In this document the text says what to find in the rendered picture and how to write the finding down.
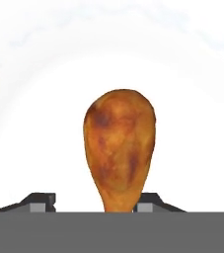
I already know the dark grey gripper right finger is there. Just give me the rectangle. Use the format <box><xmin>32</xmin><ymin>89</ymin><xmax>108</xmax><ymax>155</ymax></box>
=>
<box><xmin>132</xmin><ymin>192</ymin><xmax>187</xmax><ymax>213</ymax></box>

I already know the brown chicken drumstick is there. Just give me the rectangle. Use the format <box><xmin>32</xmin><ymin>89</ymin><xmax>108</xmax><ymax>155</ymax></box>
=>
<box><xmin>82</xmin><ymin>88</ymin><xmax>157</xmax><ymax>213</ymax></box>

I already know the white plate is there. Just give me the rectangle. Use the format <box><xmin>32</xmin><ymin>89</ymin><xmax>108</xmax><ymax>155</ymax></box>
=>
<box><xmin>0</xmin><ymin>3</ymin><xmax>224</xmax><ymax>213</ymax></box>

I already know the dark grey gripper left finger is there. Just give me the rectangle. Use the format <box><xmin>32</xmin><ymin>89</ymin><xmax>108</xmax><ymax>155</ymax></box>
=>
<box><xmin>0</xmin><ymin>192</ymin><xmax>57</xmax><ymax>213</ymax></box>

